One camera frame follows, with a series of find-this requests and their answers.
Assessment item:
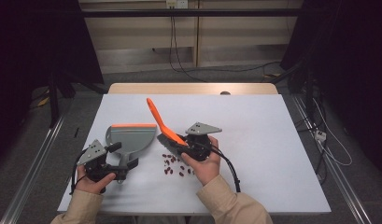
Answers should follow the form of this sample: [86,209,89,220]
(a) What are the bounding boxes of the white wall socket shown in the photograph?
[165,0,190,9]

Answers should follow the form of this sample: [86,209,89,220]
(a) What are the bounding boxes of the person's right hand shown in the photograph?
[180,135,222,187]

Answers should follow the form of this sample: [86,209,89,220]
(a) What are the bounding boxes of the white power adapter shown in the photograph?
[314,130,328,143]

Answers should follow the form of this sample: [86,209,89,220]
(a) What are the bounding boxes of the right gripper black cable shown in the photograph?
[206,144,242,194]

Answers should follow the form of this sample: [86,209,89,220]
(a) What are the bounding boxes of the black metal stand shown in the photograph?
[47,68,109,129]
[270,60,316,119]

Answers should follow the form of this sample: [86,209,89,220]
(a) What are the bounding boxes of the white cable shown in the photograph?
[312,97,354,167]

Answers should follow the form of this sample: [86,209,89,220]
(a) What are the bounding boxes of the wooden table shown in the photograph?
[107,82,279,96]

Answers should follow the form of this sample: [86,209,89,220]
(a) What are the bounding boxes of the person's left hand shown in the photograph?
[74,164,117,195]

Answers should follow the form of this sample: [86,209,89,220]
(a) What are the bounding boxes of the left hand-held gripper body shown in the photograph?
[76,139,129,194]

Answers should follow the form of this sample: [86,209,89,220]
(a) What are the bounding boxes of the yellow floor tape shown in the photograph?
[36,95,51,107]

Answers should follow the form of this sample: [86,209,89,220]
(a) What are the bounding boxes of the red beans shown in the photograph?
[162,152,196,178]

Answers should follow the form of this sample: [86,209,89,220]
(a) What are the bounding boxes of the orange brush with grey bristles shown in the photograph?
[146,97,190,159]

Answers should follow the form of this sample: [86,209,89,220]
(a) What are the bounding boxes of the black curtain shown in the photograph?
[279,0,382,179]
[0,0,105,170]

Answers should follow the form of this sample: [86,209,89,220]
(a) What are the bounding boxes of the bundle of black cables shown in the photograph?
[295,92,331,185]

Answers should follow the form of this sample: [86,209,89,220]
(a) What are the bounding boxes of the grey dustpan with orange edge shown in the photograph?
[105,122,158,185]

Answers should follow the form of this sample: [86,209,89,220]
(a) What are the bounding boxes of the black hanging cable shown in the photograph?
[168,7,209,84]
[172,7,282,75]

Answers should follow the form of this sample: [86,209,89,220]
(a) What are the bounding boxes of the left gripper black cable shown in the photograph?
[69,147,89,196]

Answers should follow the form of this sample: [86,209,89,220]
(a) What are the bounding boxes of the black horizontal bar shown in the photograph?
[78,7,305,19]

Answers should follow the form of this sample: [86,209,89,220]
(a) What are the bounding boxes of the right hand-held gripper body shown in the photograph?
[175,121,223,162]

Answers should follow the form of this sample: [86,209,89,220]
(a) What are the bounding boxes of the aluminium floor rail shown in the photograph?
[291,93,374,224]
[0,108,70,224]

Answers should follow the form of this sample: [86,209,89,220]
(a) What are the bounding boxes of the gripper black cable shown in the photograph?
[69,147,89,196]
[206,144,242,194]

